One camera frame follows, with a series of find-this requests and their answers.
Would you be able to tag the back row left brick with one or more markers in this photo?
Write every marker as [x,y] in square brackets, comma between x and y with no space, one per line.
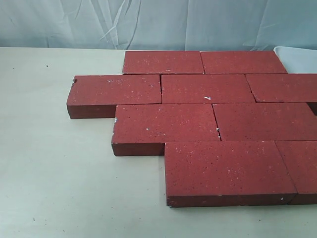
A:
[163,62]

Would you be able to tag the back row right brick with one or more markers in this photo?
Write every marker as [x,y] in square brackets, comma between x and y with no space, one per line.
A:
[241,62]

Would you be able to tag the second row right brick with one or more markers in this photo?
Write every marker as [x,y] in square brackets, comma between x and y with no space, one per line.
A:
[284,88]

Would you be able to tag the white plastic tray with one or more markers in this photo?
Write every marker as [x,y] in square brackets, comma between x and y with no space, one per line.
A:
[297,60]

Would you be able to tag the third row red brick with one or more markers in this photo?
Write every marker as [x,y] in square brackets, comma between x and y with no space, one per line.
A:
[266,122]

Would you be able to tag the front row right brick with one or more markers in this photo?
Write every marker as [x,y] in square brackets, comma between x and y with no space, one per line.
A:
[300,158]

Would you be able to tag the front row large brick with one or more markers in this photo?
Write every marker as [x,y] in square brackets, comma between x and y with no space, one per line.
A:
[226,173]

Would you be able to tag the pale blue backdrop cloth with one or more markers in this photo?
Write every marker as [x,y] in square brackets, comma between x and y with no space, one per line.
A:
[202,25]

